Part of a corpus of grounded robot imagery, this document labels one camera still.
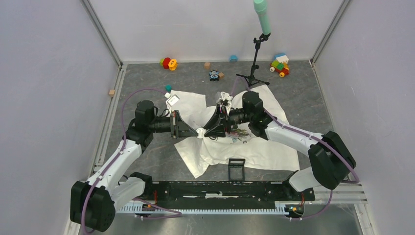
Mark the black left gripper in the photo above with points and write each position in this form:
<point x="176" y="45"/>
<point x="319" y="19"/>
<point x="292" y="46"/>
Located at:
<point x="181" y="129"/>

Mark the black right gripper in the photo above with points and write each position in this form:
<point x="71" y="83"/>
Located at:
<point x="219" y="130"/>

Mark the white floral t-shirt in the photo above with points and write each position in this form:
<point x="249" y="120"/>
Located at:
<point x="198" y="153"/>

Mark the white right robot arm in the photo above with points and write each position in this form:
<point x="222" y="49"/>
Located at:
<point x="331" y="161"/>

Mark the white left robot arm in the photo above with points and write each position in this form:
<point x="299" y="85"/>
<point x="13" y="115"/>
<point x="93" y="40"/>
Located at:
<point x="94" y="202"/>

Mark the black brooch box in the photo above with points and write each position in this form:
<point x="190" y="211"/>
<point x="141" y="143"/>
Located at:
<point x="236" y="170"/>

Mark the teal small cube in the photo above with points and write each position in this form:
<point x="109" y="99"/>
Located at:
<point x="168" y="88"/>

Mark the black blue robot toy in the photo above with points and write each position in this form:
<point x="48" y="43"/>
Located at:
<point x="214" y="75"/>

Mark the blue round block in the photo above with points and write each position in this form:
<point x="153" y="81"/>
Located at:
<point x="233" y="58"/>

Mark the colourful brick toy car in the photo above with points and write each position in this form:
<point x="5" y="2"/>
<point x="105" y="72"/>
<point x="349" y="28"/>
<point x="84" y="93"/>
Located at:
<point x="280" y="65"/>

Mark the black tripod stand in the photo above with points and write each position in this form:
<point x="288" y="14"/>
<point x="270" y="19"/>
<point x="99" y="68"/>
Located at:
<point x="251" y="79"/>

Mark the teal foam microphone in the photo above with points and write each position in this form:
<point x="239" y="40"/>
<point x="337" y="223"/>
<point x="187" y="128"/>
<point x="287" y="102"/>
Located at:
<point x="261" y="8"/>

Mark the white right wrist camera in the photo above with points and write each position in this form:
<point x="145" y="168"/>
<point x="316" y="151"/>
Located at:
<point x="224" y="99"/>

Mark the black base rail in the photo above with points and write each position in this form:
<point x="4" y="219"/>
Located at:
<point x="206" y="195"/>

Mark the red yellow green ring toy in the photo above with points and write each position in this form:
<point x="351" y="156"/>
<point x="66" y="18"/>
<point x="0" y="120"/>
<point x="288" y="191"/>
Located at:
<point x="168" y="63"/>

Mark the white slotted cable duct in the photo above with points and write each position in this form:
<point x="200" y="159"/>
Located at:
<point x="138" y="207"/>

